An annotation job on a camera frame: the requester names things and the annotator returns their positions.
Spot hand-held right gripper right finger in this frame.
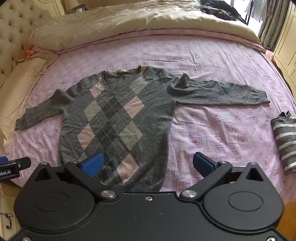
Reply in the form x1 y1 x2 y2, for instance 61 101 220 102
179 152 270 199

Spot pink patterned bed sheet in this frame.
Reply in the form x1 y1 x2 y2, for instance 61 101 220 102
7 35 296 196

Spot beige pillow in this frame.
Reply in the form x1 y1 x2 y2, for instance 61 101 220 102
0 55 59 142

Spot orange pink cloth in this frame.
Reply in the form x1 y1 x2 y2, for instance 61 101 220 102
24 44 38 59

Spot beige duvet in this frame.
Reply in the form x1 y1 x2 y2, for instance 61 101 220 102
28 0 263 55

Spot grey white striped folded garment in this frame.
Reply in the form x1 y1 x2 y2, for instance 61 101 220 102
270 111 296 176

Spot cream bedside cabinet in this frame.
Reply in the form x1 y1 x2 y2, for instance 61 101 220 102
0 180 22 235

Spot cream tufted headboard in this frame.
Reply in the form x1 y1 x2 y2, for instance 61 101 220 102
0 0 59 77

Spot grey argyle sweater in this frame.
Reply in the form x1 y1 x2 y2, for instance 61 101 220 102
14 65 271 193

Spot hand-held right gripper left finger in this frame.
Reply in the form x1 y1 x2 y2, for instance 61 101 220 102
35 152 118 200

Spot grey green curtain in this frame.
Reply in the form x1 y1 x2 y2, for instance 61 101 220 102
257 0 290 46

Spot pile of dark clothes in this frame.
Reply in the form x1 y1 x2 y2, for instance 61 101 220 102
198 0 248 24

